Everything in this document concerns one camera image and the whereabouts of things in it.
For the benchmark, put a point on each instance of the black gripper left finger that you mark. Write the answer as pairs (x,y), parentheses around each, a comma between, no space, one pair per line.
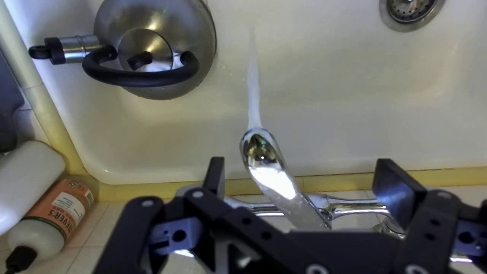
(137,233)

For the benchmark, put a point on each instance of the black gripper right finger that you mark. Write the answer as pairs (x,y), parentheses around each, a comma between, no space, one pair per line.
(431,228)

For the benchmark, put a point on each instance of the chrome tap spout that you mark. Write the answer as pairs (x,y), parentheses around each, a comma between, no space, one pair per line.
(268,172)

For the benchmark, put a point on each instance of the orange label bottle black pump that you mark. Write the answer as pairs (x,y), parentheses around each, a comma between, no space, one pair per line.
(61,207)

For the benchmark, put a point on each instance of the white soap bottle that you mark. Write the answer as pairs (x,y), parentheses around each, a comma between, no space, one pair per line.
(24,177)

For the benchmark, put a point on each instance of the white ceramic sink basin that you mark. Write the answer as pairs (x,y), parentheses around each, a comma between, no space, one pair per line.
(329,101)

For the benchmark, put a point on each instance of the round metal sink drain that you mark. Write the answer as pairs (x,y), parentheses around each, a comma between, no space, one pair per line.
(411,9)

